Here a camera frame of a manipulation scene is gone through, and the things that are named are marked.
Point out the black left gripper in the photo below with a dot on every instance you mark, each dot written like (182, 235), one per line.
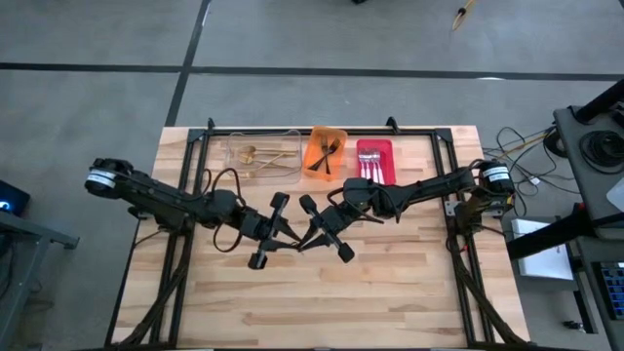
(273, 214)

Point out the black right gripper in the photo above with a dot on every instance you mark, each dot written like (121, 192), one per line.
(336, 239)

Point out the clear plastic bin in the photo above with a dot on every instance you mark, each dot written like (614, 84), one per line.
(292, 170)

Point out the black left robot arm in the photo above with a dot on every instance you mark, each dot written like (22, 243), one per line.
(161, 197)

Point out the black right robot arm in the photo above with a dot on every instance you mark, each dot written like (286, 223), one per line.
(429, 187)

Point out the orange plastic bin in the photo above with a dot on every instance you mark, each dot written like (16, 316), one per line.
(309, 156)

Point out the red translucent plastic bin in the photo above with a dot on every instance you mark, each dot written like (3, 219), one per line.
(390, 166)

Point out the white box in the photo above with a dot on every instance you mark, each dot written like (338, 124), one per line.
(541, 263)

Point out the black stand beam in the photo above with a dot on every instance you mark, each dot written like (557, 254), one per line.
(546, 238)

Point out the grey metal desk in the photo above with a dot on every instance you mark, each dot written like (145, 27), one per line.
(34, 230)

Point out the grey equipment cart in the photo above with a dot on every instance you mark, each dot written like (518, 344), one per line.
(570, 146)

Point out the black computer tower blue light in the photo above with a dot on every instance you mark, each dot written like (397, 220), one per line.
(14, 200)

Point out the dark grey desk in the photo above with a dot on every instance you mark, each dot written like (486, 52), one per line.
(587, 263)

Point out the black button panel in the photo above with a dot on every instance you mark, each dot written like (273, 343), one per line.
(614, 287)

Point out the white paper sheet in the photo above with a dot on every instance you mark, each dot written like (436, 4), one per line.
(616, 195)

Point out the black pole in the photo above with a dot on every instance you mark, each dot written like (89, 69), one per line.
(599, 102)

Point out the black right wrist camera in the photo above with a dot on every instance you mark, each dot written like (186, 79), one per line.
(336, 217)

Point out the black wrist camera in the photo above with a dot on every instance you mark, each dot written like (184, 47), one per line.
(336, 217)
(253, 225)

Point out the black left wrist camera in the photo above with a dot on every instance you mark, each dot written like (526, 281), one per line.
(253, 225)

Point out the grey bracket plate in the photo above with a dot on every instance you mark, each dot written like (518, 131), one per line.
(451, 208)

